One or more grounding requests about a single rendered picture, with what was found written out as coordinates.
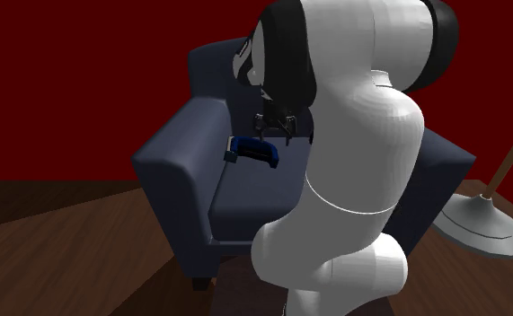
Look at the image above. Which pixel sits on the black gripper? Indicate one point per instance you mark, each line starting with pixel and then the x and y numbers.
pixel 275 114

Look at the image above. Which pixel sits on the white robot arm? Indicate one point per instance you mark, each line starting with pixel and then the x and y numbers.
pixel 361 144

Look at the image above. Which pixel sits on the blue and black flat device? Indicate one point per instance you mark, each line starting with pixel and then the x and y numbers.
pixel 251 150

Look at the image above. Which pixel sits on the dark blue armchair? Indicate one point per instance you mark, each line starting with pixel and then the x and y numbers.
pixel 181 153

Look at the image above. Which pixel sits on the floor lamp with grey base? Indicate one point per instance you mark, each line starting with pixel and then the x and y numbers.
pixel 479 223

